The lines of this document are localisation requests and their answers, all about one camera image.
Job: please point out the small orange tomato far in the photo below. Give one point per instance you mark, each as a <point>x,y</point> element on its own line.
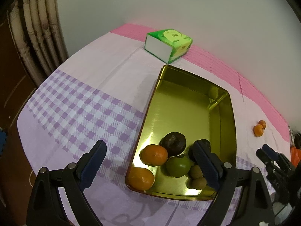
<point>262,123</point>

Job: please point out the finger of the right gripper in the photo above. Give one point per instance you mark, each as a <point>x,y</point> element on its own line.
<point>279,158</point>
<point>263,156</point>

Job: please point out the white gloved hand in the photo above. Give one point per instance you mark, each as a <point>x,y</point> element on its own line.
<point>281,211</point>

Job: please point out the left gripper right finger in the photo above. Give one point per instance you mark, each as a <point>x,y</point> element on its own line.
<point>254,206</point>

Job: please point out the large dark passion fruit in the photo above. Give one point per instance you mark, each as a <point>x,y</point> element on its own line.
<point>174,143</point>

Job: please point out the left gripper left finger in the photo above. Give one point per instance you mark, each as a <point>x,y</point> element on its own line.
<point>45,205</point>

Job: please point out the orange mandarin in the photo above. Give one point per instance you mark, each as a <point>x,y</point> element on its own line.
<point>154,155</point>
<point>258,130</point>

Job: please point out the green tissue pack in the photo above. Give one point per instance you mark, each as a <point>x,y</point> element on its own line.
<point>167,45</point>

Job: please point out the green tomato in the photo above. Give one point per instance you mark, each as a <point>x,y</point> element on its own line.
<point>178,166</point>

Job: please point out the yellow orange fruit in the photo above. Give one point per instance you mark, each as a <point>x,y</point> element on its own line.
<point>140,178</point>

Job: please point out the orange plastic bag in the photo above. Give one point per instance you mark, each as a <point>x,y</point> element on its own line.
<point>295,155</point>

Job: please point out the beige radiator pipes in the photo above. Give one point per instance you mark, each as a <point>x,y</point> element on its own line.
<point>37,35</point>

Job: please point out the brown longan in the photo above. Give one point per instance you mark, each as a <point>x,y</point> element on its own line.
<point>199,183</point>
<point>196,172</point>

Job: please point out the red gold toffee tin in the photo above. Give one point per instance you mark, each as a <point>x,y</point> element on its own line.
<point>195,107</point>

